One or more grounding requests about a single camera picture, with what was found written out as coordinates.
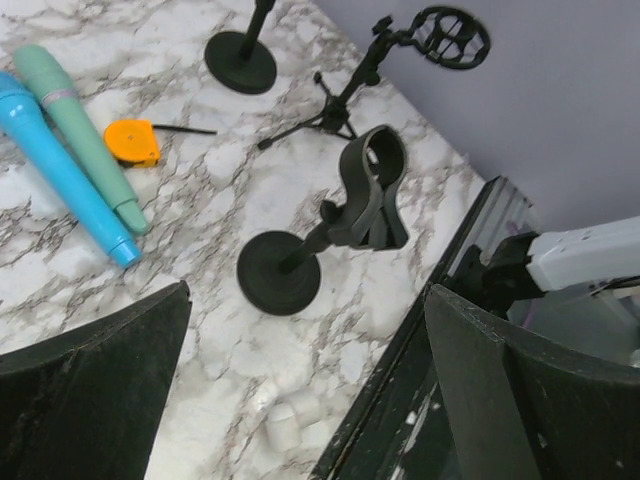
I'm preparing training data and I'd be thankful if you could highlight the black shock-mount stand round base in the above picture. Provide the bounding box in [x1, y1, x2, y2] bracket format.
[204, 0, 277, 95]

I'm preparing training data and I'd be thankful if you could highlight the black shock-mount tripod stand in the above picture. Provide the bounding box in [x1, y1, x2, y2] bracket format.
[257, 5, 492, 151]

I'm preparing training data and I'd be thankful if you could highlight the small white plastic fitting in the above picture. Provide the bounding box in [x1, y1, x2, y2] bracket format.
[264, 390, 321, 453]

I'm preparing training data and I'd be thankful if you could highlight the blue microphone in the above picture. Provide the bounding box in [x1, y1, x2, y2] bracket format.
[1, 72, 142, 268]

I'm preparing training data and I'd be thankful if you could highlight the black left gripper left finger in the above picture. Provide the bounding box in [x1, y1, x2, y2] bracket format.
[1, 281, 191, 479]

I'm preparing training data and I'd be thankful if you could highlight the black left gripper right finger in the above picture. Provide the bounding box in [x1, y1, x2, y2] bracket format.
[424, 285, 639, 479]

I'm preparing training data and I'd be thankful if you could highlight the orange tape measure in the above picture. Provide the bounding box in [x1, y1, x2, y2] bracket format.
[103, 119, 161, 168]

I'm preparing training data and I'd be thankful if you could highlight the black round-base microphone stand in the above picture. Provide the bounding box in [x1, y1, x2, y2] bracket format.
[236, 125, 409, 316]

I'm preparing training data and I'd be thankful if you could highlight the mint green microphone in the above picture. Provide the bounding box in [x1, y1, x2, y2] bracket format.
[12, 44, 151, 235]

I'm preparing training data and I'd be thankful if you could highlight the black hex key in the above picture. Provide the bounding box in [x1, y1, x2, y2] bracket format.
[152, 124, 218, 135]

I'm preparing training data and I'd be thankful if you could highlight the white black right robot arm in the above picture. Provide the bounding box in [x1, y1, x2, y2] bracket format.
[448, 217, 639, 318]

